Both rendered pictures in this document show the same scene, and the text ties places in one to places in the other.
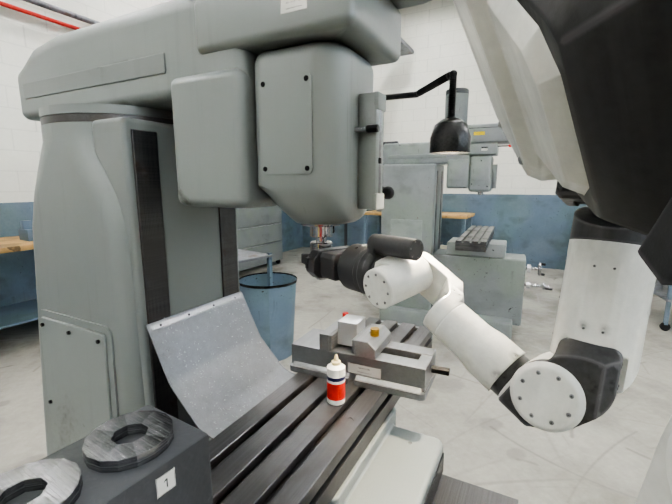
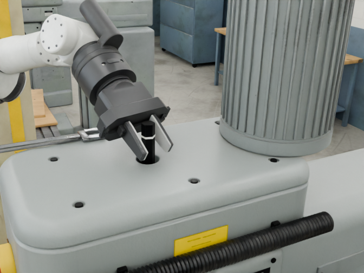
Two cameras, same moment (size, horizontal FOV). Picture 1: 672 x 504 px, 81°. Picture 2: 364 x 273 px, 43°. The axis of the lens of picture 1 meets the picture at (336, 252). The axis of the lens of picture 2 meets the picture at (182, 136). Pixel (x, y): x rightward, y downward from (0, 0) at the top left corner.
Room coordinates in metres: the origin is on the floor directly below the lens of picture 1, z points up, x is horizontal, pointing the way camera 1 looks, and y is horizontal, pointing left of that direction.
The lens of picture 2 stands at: (1.23, -0.48, 2.23)
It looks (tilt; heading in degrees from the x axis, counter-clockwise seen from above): 24 degrees down; 125
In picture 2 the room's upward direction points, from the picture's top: 2 degrees clockwise
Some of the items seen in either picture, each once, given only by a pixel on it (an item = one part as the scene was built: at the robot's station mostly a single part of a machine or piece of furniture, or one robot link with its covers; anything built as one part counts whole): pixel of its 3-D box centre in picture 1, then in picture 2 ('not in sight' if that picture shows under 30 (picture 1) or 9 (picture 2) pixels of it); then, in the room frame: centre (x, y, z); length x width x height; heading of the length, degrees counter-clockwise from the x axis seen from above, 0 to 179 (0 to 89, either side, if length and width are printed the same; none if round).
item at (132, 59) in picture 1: (146, 73); (352, 208); (1.04, 0.47, 1.66); 0.80 x 0.23 x 0.20; 62
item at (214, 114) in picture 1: (245, 146); not in sight; (0.90, 0.20, 1.47); 0.24 x 0.19 x 0.26; 152
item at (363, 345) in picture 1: (372, 340); not in sight; (0.92, -0.09, 1.00); 0.12 x 0.06 x 0.04; 155
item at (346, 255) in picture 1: (349, 266); not in sight; (0.74, -0.03, 1.23); 0.13 x 0.12 x 0.10; 128
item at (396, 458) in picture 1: (322, 453); not in sight; (0.81, 0.03, 0.77); 0.50 x 0.35 x 0.12; 62
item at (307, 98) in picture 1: (319, 142); not in sight; (0.81, 0.03, 1.47); 0.21 x 0.19 x 0.32; 152
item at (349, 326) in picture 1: (351, 330); not in sight; (0.94, -0.04, 1.02); 0.06 x 0.05 x 0.06; 155
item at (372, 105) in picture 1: (371, 152); not in sight; (0.76, -0.07, 1.44); 0.04 x 0.04 x 0.21; 62
